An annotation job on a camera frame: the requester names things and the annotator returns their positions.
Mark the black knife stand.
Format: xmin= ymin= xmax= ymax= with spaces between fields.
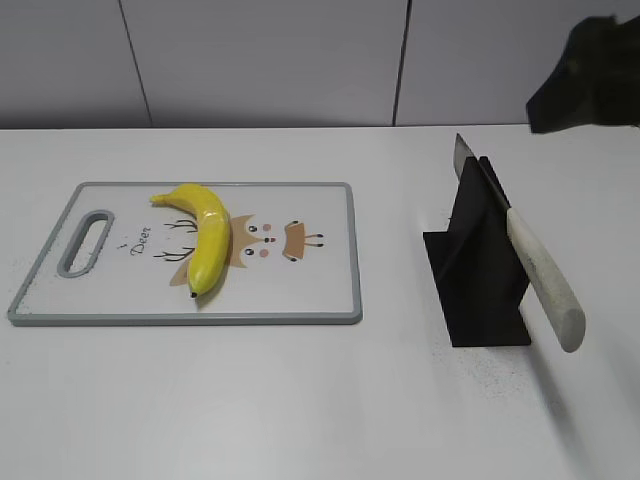
xmin=423 ymin=156 xmax=531 ymax=347

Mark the yellow plastic banana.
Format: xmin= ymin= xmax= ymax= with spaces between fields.
xmin=150 ymin=183 xmax=231 ymax=298

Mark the white-handled kitchen knife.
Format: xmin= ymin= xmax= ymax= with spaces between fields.
xmin=453 ymin=132 xmax=586 ymax=354

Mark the white grey-rimmed cutting board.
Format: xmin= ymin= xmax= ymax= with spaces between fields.
xmin=8 ymin=182 xmax=362 ymax=326

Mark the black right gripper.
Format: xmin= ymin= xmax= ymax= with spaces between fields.
xmin=526 ymin=16 xmax=639 ymax=133

